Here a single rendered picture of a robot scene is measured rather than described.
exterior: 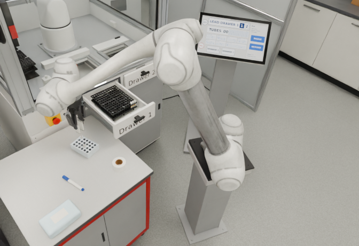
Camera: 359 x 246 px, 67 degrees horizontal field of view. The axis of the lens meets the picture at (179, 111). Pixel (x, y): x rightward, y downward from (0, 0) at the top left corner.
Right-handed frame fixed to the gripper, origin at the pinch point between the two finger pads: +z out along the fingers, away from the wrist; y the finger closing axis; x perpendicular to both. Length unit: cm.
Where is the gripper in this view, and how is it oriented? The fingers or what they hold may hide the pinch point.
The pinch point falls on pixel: (79, 126)
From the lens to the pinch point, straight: 156.2
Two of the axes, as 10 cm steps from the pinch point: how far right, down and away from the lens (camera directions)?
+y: 4.8, -5.5, 6.8
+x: -8.7, -3.8, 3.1
